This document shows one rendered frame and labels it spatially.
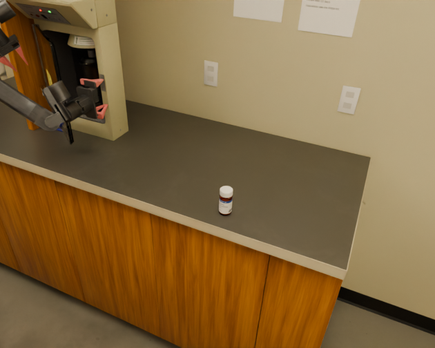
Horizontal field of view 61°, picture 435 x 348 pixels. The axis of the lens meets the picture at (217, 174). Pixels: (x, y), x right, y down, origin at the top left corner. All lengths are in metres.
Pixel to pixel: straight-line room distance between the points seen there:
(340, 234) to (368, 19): 0.80
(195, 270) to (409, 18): 1.19
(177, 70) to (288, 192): 0.87
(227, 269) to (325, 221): 0.38
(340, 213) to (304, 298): 0.31
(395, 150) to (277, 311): 0.83
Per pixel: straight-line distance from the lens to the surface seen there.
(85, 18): 1.47
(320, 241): 1.21
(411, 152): 1.74
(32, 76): 1.83
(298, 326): 1.44
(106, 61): 1.57
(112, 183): 1.41
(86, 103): 1.35
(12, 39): 1.52
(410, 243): 2.00
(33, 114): 1.28
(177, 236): 1.36
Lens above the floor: 1.74
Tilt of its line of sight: 34 degrees down
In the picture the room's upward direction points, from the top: 3 degrees clockwise
